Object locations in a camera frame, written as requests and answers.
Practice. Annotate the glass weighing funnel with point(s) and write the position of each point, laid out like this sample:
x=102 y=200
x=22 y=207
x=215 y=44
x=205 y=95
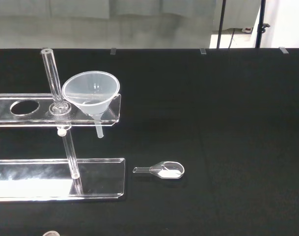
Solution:
x=167 y=173

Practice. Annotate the clear acrylic funnel stand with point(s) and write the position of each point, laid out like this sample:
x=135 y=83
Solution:
x=41 y=175

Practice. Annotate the black bench cloth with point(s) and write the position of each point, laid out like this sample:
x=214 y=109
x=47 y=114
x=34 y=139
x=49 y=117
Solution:
x=213 y=123

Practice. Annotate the white power strip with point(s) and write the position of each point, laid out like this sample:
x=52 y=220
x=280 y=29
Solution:
x=247 y=29

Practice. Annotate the black tripod pole with clamp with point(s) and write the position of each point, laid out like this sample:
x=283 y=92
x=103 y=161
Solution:
x=261 y=24

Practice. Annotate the pale board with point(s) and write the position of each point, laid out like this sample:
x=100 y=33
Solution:
x=284 y=22

